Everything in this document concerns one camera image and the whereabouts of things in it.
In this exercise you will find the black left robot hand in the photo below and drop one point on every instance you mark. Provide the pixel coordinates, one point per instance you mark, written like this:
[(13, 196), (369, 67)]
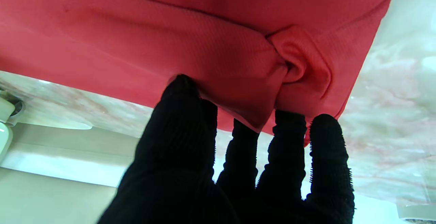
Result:
[(177, 169)]

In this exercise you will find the red shirt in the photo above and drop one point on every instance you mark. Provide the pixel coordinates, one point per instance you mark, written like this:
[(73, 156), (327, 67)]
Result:
[(153, 40)]

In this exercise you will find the beige hard-shell suitcase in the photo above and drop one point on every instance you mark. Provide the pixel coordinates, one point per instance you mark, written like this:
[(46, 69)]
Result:
[(6, 125)]

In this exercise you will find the beige sofa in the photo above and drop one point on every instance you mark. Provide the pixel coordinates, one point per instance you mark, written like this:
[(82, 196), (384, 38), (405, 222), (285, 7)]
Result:
[(51, 200)]

